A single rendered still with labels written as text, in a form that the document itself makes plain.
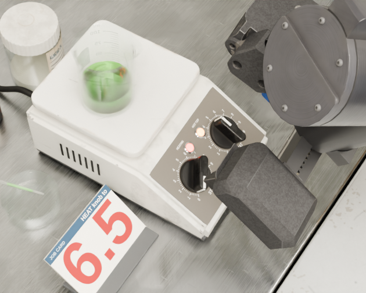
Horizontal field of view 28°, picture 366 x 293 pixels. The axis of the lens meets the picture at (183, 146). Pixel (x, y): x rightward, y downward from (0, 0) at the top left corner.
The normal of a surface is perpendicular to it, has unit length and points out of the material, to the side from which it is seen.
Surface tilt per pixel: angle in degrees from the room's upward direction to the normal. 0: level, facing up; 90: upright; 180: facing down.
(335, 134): 91
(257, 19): 17
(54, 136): 90
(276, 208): 36
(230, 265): 0
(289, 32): 65
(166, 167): 30
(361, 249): 0
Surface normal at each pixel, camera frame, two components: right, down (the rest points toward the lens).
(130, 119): 0.04, -0.54
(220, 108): 0.46, -0.25
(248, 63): -0.51, 0.68
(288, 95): -0.84, 0.02
